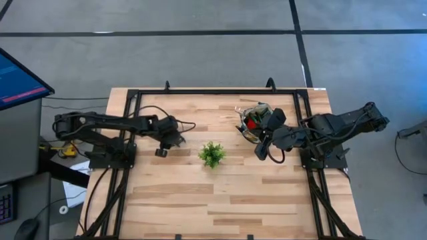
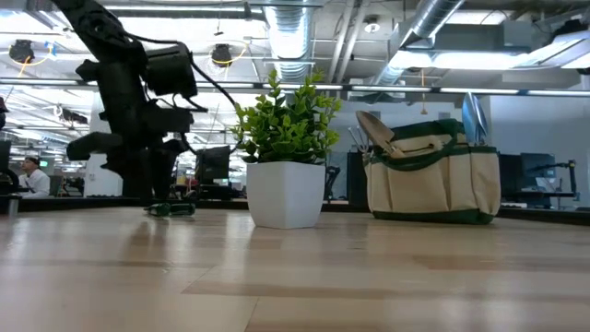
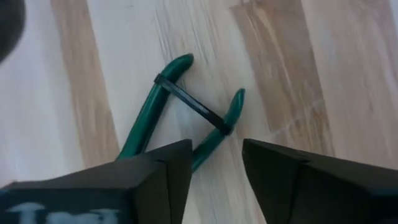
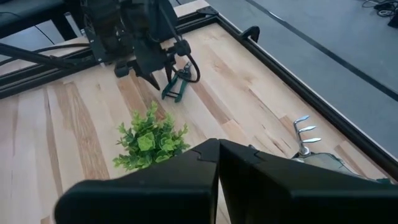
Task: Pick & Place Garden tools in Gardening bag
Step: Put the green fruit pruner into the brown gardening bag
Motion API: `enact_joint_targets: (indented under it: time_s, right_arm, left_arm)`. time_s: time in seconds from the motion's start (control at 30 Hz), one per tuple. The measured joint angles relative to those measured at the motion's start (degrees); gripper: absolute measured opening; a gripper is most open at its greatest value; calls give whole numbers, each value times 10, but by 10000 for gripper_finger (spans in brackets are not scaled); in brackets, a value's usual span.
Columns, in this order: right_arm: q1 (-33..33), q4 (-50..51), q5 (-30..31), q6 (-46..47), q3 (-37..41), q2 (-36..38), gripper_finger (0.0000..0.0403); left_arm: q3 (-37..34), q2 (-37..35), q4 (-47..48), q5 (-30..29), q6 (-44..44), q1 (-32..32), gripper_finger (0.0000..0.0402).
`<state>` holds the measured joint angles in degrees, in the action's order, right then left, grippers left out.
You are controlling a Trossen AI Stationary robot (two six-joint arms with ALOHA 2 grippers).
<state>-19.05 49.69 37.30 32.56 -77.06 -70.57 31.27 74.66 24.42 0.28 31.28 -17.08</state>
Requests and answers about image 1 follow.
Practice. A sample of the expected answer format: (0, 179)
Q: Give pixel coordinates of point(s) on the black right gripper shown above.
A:
(288, 138)

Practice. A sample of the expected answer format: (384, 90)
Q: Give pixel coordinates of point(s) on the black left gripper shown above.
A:
(166, 128)

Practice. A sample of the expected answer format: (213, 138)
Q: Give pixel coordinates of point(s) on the red and black garden glove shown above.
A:
(251, 124)

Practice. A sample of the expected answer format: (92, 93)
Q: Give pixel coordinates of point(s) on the cream canvas bag green trim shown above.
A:
(248, 135)

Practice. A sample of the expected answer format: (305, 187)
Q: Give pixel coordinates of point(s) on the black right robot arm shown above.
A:
(340, 123)

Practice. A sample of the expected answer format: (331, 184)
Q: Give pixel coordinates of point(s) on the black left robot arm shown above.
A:
(100, 121)

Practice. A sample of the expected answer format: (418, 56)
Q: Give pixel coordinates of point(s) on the green plant in white pot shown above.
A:
(212, 155)

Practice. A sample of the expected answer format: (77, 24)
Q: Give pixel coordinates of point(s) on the yellow clamp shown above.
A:
(70, 151)

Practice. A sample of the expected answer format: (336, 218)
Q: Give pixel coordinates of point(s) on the white paper sheet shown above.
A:
(75, 190)

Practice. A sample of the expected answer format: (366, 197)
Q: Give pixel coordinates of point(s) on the black stand leg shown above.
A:
(63, 173)

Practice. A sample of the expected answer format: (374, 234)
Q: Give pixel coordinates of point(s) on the grey tripod leg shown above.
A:
(412, 131)

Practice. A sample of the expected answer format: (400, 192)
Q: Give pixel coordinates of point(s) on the blue screen monitor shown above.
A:
(20, 80)

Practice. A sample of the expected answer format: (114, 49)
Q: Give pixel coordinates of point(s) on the black computer mouse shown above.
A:
(26, 230)

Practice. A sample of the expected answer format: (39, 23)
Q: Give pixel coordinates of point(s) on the black keyboard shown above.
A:
(6, 203)

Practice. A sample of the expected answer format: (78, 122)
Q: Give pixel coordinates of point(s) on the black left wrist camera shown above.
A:
(161, 153)

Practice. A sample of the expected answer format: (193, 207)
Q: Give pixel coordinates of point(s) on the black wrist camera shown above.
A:
(161, 153)
(263, 150)

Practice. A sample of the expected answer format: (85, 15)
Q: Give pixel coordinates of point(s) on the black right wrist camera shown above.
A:
(263, 150)

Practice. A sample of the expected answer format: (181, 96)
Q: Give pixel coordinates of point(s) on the black metal table frame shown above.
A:
(217, 91)

